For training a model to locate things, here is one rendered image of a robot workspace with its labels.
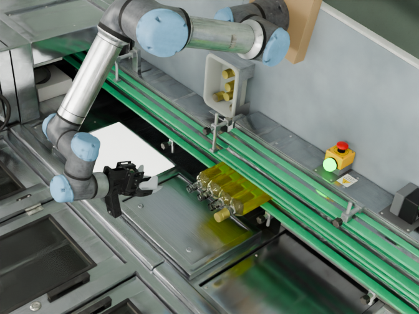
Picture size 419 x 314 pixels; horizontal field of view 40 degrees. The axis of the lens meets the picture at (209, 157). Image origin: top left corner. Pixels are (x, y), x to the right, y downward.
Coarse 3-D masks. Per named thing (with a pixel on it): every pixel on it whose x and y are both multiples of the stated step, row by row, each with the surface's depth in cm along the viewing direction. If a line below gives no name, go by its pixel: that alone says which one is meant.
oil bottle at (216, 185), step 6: (222, 174) 208; (228, 174) 209; (234, 174) 209; (240, 174) 209; (216, 180) 206; (222, 180) 206; (228, 180) 206; (234, 180) 207; (210, 186) 204; (216, 186) 203; (222, 186) 203; (216, 192) 203; (216, 198) 205
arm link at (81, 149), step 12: (72, 132) 157; (60, 144) 156; (72, 144) 151; (84, 144) 150; (96, 144) 152; (72, 156) 151; (84, 156) 151; (96, 156) 153; (72, 168) 152; (84, 168) 152; (84, 180) 154
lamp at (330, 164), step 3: (327, 159) 189; (330, 159) 189; (333, 159) 189; (324, 162) 190; (327, 162) 189; (330, 162) 189; (333, 162) 189; (336, 162) 189; (324, 165) 190; (327, 165) 189; (330, 165) 189; (333, 165) 188; (336, 165) 189; (327, 168) 190; (330, 168) 189; (333, 168) 189; (336, 168) 190
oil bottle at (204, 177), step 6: (222, 162) 214; (210, 168) 211; (216, 168) 211; (222, 168) 211; (228, 168) 212; (198, 174) 208; (204, 174) 208; (210, 174) 208; (216, 174) 208; (198, 180) 207; (204, 180) 206; (210, 180) 206; (204, 186) 207
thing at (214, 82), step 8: (208, 56) 218; (216, 56) 215; (208, 64) 220; (216, 64) 223; (224, 64) 212; (208, 72) 223; (216, 72) 225; (208, 80) 225; (216, 80) 228; (224, 80) 227; (232, 80) 224; (208, 88) 227; (216, 88) 230; (224, 88) 229; (208, 96) 230; (208, 104) 229; (216, 104) 228; (224, 104) 228; (224, 112) 224; (232, 112) 219
